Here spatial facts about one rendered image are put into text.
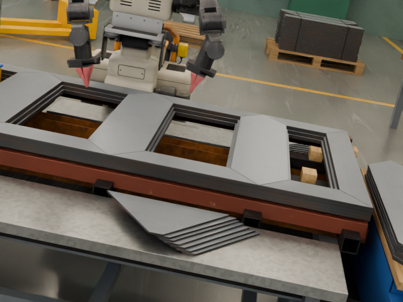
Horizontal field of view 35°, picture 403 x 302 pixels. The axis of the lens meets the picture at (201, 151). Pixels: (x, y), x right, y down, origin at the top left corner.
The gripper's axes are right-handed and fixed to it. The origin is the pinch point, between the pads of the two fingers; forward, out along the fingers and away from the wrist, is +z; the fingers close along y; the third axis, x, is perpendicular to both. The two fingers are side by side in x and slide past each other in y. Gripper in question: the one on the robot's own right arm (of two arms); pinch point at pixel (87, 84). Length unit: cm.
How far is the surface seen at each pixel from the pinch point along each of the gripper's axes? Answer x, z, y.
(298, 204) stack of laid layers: -34, 31, 70
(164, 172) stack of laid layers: -35, 21, 32
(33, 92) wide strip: 7.9, 3.5, -22.9
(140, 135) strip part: -13.3, 14.8, 20.2
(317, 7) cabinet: 949, 61, 123
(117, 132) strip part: -15.6, 13.1, 13.2
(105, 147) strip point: -30.0, 13.6, 13.1
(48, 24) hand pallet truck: 502, 24, -201
